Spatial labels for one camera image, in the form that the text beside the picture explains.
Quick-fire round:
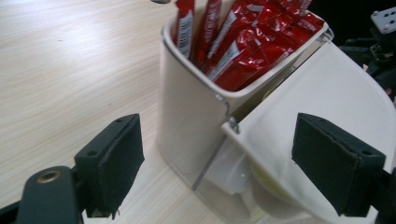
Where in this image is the white lidded container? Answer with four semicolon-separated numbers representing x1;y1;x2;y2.
154;8;396;224

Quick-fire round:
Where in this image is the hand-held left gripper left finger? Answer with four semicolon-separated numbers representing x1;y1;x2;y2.
74;113;146;220

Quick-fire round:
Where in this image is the bunch of red stick packets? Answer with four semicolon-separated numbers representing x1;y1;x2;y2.
172;0;327;93

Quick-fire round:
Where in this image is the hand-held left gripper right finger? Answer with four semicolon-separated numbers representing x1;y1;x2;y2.
290;112;388;218

